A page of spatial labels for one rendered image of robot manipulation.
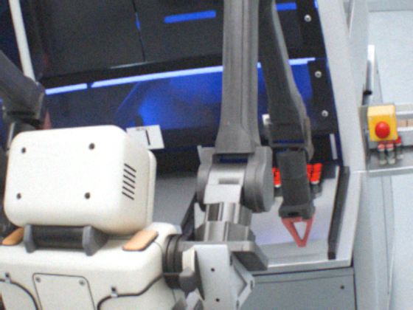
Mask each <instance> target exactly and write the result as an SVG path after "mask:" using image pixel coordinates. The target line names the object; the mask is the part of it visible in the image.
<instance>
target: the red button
mask: <svg viewBox="0 0 413 310"><path fill-rule="evenodd" d="M389 132H390V128H389V124H388V123H386V122H384V121H380V122H378V123H377V124H376V126H375V135H376V137H378V138H379V139H382V140H383V139H386V138H387V137H388V136H389Z"/></svg>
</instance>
